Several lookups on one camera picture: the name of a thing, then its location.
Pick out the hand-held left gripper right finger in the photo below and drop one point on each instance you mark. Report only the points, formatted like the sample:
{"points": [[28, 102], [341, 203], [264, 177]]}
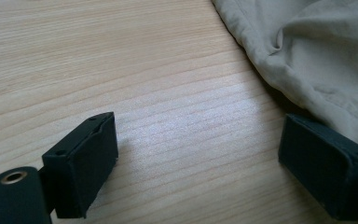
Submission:
{"points": [[326, 165]]}

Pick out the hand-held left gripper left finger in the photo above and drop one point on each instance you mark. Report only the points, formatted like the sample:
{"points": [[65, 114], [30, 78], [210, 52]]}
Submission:
{"points": [[80, 165]]}

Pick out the beige pants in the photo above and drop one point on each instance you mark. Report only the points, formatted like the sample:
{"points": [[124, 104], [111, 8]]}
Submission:
{"points": [[323, 46]]}

